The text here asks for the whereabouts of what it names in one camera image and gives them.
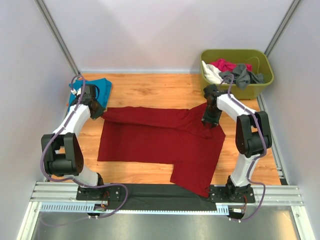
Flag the white t shirt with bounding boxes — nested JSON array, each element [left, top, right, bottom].
[[201, 60, 225, 85]]

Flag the left aluminium corner post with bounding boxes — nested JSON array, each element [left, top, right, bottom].
[[35, 0, 81, 75]]

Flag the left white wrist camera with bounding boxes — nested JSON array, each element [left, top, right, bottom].
[[70, 88, 82, 96]]

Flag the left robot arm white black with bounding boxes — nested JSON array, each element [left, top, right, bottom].
[[40, 84, 106, 201]]

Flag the folded blue t shirt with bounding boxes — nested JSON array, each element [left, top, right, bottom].
[[68, 78, 112, 111]]

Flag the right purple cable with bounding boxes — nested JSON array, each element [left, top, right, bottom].
[[219, 74, 273, 223]]

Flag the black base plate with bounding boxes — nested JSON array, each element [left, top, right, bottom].
[[76, 183, 256, 211]]

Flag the pink t shirt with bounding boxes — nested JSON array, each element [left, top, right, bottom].
[[206, 58, 253, 74]]

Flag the aluminium frame rail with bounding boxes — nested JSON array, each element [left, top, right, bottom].
[[17, 182, 315, 240]]

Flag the aluminium corner post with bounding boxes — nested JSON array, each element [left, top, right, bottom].
[[264, 0, 303, 57], [35, 0, 81, 75]]

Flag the purple cable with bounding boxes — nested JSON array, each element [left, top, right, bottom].
[[39, 74, 131, 227], [219, 74, 273, 223]]

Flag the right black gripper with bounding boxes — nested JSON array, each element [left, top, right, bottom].
[[201, 104, 222, 130]]

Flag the grey t shirt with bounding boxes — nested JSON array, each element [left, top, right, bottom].
[[219, 63, 265, 90]]

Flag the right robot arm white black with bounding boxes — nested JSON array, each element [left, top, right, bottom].
[[201, 84, 272, 202]]

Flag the olive green plastic bin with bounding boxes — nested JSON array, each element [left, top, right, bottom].
[[200, 49, 274, 100]]

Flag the right aluminium corner post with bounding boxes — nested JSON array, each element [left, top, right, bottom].
[[264, 0, 303, 57]]

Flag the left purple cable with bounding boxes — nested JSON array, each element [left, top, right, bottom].
[[39, 74, 131, 227]]

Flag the dark red t shirt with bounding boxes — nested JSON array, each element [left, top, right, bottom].
[[97, 103, 226, 198]]

